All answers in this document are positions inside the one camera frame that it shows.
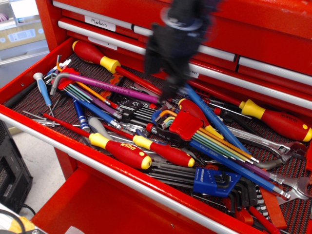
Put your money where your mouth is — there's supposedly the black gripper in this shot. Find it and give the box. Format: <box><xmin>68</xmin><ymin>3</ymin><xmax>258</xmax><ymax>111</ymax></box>
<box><xmin>144</xmin><ymin>17</ymin><xmax>210</xmax><ymax>101</ymax></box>

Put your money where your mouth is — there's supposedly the large violet Allen key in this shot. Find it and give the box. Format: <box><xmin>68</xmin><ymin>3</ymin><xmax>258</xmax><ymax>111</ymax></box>
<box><xmin>50</xmin><ymin>73</ymin><xmax>165</xmax><ymax>105</ymax></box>

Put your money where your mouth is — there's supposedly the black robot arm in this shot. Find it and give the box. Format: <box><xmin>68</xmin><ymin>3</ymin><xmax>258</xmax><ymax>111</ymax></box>
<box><xmin>144</xmin><ymin>0</ymin><xmax>219</xmax><ymax>101</ymax></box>

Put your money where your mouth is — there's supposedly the black Torx key holder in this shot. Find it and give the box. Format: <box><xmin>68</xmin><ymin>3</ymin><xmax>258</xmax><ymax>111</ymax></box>
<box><xmin>116</xmin><ymin>97</ymin><xmax>156</xmax><ymax>126</ymax></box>

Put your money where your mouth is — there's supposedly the blue Allen key upper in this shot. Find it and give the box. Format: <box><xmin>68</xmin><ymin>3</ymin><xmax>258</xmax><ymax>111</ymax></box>
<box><xmin>185</xmin><ymin>84</ymin><xmax>250</xmax><ymax>154</ymax></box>

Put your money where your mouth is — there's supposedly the red holder centre Allen set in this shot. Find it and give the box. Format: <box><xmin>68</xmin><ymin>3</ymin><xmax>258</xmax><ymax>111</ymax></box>
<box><xmin>169</xmin><ymin>111</ymin><xmax>203</xmax><ymax>141</ymax></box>

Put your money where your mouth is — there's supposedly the red holder allen set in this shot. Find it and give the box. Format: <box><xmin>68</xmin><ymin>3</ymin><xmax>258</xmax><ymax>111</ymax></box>
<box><xmin>169</xmin><ymin>111</ymin><xmax>203</xmax><ymax>141</ymax></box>
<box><xmin>58</xmin><ymin>67</ymin><xmax>80</xmax><ymax>90</ymax></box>

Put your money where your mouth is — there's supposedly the blue Allen key left set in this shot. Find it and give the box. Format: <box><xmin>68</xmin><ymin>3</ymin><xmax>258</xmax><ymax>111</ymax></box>
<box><xmin>65</xmin><ymin>89</ymin><xmax>122</xmax><ymax>130</ymax></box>

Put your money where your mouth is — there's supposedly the red holder left Allen set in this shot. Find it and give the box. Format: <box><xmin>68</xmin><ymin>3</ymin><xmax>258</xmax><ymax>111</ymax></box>
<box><xmin>58</xmin><ymin>67</ymin><xmax>80</xmax><ymax>90</ymax></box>

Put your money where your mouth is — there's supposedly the long blue Allen key 10mm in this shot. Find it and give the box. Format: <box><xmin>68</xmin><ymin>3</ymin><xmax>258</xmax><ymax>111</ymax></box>
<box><xmin>190</xmin><ymin>140</ymin><xmax>291</xmax><ymax>201</ymax></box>

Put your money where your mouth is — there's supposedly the blue holder black Allen set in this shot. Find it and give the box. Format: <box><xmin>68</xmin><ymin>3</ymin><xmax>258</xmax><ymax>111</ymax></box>
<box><xmin>193</xmin><ymin>168</ymin><xmax>241</xmax><ymax>197</ymax></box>

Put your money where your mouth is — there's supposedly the white cutting tools label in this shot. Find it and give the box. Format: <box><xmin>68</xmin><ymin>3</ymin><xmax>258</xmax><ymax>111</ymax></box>
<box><xmin>189</xmin><ymin>70</ymin><xmax>200</xmax><ymax>78</ymax></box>

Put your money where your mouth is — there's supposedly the orange black bit holder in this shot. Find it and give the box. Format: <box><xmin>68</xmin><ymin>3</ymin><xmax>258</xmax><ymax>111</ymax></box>
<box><xmin>100</xmin><ymin>72</ymin><xmax>125</xmax><ymax>99</ymax></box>

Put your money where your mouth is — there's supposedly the red yellow screwdriver top left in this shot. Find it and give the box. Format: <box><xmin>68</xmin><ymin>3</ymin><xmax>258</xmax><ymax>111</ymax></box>
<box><xmin>72</xmin><ymin>40</ymin><xmax>162</xmax><ymax>96</ymax></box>

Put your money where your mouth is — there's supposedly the white Markers label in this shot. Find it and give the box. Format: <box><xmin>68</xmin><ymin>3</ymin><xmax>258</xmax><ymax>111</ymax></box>
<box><xmin>84</xmin><ymin>16</ymin><xmax>116</xmax><ymax>32</ymax></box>

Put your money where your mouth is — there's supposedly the red yellow screwdriver front middle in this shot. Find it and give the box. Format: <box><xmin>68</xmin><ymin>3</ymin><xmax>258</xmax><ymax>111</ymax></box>
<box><xmin>103</xmin><ymin>124</ymin><xmax>195</xmax><ymax>168</ymax></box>

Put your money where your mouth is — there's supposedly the red yellow Wiha screwdriver front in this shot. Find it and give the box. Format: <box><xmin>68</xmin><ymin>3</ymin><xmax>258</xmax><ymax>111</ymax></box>
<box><xmin>43</xmin><ymin>113</ymin><xmax>152</xmax><ymax>170</ymax></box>

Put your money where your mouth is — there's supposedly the blue metal knurled screwdriver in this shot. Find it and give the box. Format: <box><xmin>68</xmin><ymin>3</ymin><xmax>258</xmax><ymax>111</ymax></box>
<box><xmin>73</xmin><ymin>99</ymin><xmax>91</xmax><ymax>132</ymax></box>

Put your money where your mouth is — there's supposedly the red tool chest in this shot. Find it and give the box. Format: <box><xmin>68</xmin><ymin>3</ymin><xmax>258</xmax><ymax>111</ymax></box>
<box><xmin>0</xmin><ymin>0</ymin><xmax>312</xmax><ymax>234</ymax></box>

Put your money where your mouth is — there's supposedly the small blue precision screwdriver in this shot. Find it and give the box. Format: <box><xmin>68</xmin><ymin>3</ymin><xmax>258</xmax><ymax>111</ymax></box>
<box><xmin>33</xmin><ymin>73</ymin><xmax>54</xmax><ymax>117</ymax></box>

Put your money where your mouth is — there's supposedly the red yellow screwdriver right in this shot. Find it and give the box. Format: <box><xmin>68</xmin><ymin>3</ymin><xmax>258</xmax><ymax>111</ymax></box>
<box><xmin>189</xmin><ymin>80</ymin><xmax>312</xmax><ymax>142</ymax></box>

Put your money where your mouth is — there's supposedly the chrome adjustable wrench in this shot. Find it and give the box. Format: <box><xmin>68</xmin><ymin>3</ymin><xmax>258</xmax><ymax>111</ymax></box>
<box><xmin>228</xmin><ymin>126</ymin><xmax>308</xmax><ymax>170</ymax></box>

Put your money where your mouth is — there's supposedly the beige box background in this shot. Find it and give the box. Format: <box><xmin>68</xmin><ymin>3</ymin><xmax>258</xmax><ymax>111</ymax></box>
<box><xmin>0</xmin><ymin>22</ymin><xmax>45</xmax><ymax>50</ymax></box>

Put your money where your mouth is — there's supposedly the chrome open end spanner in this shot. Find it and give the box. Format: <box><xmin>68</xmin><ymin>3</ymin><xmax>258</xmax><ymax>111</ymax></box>
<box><xmin>269</xmin><ymin>173</ymin><xmax>312</xmax><ymax>205</ymax></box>

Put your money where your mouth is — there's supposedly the black device left floor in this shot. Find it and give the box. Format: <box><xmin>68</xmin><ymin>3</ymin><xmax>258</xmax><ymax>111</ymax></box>
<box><xmin>0</xmin><ymin>121</ymin><xmax>33</xmax><ymax>213</ymax></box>

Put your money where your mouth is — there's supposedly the yellow object bottom left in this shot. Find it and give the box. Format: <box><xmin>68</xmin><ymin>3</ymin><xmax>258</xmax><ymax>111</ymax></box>
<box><xmin>8</xmin><ymin>216</ymin><xmax>36</xmax><ymax>234</ymax></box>

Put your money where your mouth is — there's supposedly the grey handle tool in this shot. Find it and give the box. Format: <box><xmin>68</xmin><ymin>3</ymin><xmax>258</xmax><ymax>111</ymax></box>
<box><xmin>87</xmin><ymin>117</ymin><xmax>113</xmax><ymax>140</ymax></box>

